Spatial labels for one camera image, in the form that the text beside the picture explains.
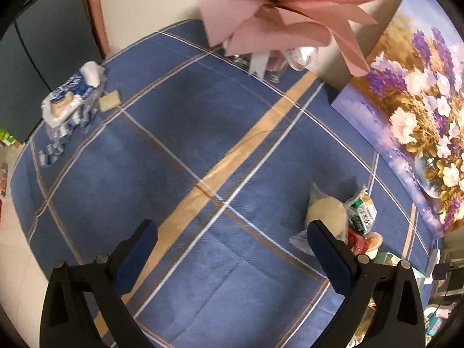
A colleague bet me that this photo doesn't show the black power adapter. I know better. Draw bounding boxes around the black power adapter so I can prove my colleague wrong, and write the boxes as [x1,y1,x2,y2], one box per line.
[433,263,450,280]

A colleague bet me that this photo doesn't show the white power strip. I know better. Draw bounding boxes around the white power strip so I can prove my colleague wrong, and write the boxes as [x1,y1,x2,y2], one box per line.
[424,248,441,285]

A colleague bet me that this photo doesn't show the red snack packet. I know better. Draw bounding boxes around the red snack packet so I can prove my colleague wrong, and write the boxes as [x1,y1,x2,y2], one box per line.
[347,228,371,255]

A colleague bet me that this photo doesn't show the green white snack packet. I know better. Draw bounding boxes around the green white snack packet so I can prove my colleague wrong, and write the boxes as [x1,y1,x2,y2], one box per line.
[344,186,378,235]

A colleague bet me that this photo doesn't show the clear packet with white bun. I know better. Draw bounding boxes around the clear packet with white bun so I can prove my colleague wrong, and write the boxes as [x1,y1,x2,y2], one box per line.
[289,183,348,256]

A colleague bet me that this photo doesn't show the blue white tissue pack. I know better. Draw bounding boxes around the blue white tissue pack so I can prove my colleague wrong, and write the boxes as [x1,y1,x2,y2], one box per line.
[39,61,106,166]

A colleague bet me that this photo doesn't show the floral oil painting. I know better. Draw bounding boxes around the floral oil painting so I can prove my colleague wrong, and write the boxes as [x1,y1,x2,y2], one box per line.
[333,0,463,236]

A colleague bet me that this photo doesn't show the blue plaid tablecloth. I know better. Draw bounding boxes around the blue plaid tablecloth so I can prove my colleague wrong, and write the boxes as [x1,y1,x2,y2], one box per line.
[11,21,434,347]

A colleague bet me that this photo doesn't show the pale yellow wrapped candy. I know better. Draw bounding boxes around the pale yellow wrapped candy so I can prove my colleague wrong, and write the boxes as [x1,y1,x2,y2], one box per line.
[98,90,121,112]

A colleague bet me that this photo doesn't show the glass vase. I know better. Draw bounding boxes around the glass vase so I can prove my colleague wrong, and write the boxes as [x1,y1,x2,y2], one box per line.
[227,46,318,83]

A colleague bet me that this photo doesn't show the pink paper flower bouquet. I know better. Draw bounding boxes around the pink paper flower bouquet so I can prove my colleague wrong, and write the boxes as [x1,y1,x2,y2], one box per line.
[197,0,377,76]

